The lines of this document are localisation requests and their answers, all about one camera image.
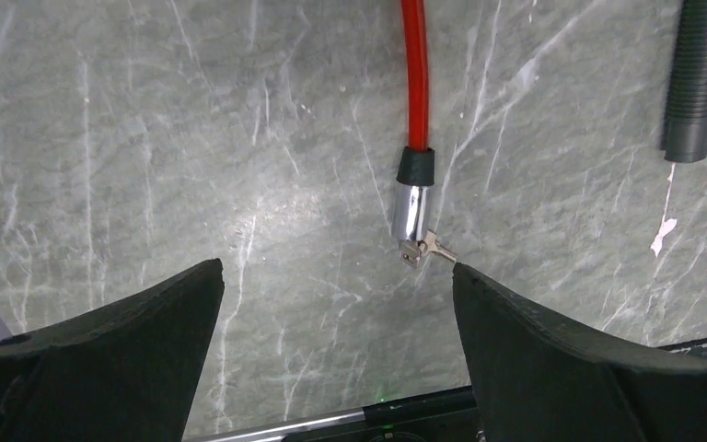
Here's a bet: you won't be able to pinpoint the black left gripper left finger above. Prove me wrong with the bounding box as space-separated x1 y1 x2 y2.
0 259 225 441

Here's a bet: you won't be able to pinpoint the black corrugated hose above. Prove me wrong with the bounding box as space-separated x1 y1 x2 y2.
660 0 707 164

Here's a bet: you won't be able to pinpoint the small silver keys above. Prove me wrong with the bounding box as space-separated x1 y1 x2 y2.
399 230 458 268

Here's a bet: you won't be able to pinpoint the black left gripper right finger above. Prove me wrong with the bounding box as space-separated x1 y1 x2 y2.
453 263 707 441

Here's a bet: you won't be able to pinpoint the red cable bike lock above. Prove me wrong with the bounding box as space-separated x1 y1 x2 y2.
391 0 435 242

